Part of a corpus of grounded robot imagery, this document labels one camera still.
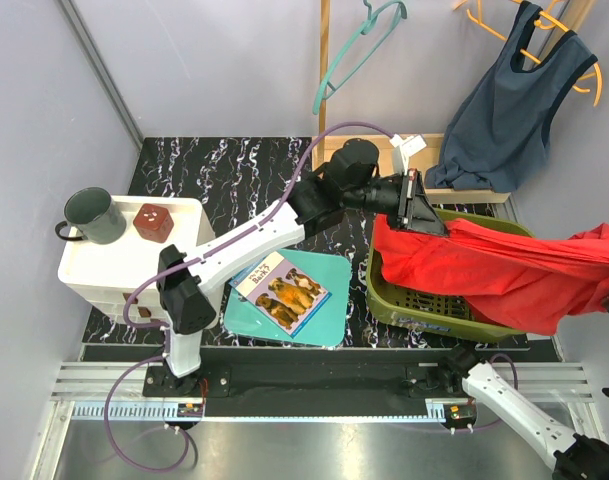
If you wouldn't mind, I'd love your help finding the brown red small block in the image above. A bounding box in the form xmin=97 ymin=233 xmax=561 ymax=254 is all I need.
xmin=133 ymin=203 xmax=174 ymax=243

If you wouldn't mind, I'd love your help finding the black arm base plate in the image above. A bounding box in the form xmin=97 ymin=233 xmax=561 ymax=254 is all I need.
xmin=143 ymin=346 xmax=478 ymax=421

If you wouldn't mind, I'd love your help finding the teal cutting mat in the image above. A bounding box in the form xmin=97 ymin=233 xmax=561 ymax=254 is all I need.
xmin=223 ymin=249 xmax=352 ymax=347

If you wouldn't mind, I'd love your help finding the white plastic storage box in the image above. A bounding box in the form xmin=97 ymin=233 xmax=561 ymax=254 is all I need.
xmin=58 ymin=196 xmax=215 ymax=323

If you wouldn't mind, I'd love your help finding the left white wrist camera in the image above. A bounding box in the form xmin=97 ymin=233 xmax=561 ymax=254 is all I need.
xmin=389 ymin=134 xmax=427 ymax=174

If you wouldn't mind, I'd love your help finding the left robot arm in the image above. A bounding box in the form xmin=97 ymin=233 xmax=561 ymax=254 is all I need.
xmin=157 ymin=135 xmax=448 ymax=396

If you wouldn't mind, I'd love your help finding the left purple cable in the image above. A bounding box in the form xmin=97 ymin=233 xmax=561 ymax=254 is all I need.
xmin=103 ymin=121 xmax=398 ymax=474

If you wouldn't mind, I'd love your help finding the aluminium rail frame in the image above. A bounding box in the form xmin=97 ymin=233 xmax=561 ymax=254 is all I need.
xmin=33 ymin=358 xmax=609 ymax=479

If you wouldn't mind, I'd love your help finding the wooden clothes rack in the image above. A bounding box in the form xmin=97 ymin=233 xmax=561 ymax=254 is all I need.
xmin=311 ymin=0 xmax=598 ymax=208

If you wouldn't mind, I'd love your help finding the olive green plastic basket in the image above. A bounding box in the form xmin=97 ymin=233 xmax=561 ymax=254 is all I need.
xmin=366 ymin=233 xmax=524 ymax=343

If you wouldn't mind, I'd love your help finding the navy blue tank top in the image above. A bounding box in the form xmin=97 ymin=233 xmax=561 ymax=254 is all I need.
xmin=425 ymin=1 xmax=597 ymax=193

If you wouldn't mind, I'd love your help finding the teal wire hanger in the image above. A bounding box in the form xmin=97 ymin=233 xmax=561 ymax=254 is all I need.
xmin=312 ymin=1 xmax=409 ymax=119

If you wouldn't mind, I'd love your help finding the red tank top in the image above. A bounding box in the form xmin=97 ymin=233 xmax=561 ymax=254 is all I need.
xmin=374 ymin=215 xmax=609 ymax=335

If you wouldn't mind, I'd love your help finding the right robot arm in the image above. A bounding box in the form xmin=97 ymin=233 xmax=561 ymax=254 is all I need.
xmin=437 ymin=346 xmax=609 ymax=480

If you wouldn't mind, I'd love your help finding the dark green metal mug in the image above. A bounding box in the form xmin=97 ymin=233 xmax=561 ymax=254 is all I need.
xmin=54 ymin=187 xmax=127 ymax=245

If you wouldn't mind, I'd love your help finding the dog picture book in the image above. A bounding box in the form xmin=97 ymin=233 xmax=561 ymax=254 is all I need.
xmin=230 ymin=251 xmax=332 ymax=339

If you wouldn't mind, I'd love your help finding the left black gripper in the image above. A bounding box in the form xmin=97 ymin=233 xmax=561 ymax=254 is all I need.
xmin=342 ymin=167 xmax=448 ymax=235

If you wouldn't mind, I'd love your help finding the orange hanger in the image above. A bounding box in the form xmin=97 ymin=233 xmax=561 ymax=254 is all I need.
xmin=452 ymin=0 xmax=605 ymax=107

